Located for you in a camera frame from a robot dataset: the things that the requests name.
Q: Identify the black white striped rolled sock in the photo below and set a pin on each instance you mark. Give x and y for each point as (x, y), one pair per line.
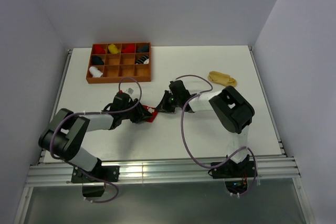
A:
(143, 59)

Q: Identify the dark navy rolled sock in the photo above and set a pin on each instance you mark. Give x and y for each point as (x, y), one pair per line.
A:
(96, 61)

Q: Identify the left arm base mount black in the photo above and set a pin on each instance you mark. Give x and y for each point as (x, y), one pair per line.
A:
(94, 184)

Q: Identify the beige flat sock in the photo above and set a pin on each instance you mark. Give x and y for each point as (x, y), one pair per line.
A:
(222, 79)

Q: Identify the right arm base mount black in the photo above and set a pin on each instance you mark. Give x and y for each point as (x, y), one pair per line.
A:
(240, 172)

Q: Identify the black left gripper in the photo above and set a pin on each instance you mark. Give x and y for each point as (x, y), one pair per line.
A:
(142, 114)

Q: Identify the red santa sock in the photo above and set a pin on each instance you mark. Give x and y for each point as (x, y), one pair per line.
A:
(149, 111)

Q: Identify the red rolled sock left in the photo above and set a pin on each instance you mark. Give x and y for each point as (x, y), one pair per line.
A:
(97, 49)

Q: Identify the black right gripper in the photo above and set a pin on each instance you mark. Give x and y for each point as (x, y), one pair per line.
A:
(164, 106)

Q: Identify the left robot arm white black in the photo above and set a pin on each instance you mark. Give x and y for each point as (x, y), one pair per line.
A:
(64, 134)

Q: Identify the wooden compartment tray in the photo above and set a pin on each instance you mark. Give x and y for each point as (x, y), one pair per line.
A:
(118, 66)

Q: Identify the red rolled sock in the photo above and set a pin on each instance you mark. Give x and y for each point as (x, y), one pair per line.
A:
(128, 48)
(97, 49)

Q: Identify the yellow rolled sock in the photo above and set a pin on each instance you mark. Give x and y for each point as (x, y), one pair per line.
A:
(113, 49)

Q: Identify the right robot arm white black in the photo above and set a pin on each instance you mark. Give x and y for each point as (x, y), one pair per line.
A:
(234, 112)

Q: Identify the red rolled sock middle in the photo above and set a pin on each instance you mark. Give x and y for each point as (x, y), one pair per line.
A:
(128, 48)

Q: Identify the dark teal rolled sock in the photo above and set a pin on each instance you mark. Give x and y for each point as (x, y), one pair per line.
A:
(143, 49)

